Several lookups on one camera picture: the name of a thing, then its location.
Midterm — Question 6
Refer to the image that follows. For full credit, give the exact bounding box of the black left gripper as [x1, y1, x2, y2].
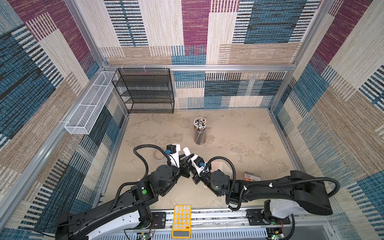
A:
[158, 153, 194, 197]

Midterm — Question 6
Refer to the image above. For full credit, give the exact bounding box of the white glue stick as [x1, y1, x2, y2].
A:
[183, 147, 191, 157]

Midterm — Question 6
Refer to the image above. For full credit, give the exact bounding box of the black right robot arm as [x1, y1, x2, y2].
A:
[187, 154, 340, 225]

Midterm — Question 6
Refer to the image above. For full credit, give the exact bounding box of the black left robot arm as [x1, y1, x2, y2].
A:
[55, 145, 193, 240]

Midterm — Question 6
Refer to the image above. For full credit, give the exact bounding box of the white tape roll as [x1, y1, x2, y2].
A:
[154, 150, 167, 162]

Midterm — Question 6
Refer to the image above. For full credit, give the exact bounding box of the metal cup of pencils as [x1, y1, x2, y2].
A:
[194, 118, 207, 145]

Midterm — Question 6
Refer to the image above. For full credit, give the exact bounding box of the pack of coloured highlighters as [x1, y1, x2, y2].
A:
[244, 172, 261, 182]

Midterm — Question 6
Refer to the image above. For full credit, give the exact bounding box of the yellow calculator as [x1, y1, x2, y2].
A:
[172, 205, 192, 239]

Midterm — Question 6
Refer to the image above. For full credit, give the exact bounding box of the aluminium front rail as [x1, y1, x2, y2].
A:
[77, 203, 328, 232]

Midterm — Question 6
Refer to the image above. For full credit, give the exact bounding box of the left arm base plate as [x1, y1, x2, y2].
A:
[124, 211, 167, 231]

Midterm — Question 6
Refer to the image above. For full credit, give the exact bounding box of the black wire shelf rack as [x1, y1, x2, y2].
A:
[112, 68, 175, 114]

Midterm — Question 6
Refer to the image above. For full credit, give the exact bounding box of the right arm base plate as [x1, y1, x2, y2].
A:
[246, 209, 291, 226]

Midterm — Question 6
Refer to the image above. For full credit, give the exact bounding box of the white wire mesh basket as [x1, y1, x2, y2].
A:
[65, 71, 115, 135]

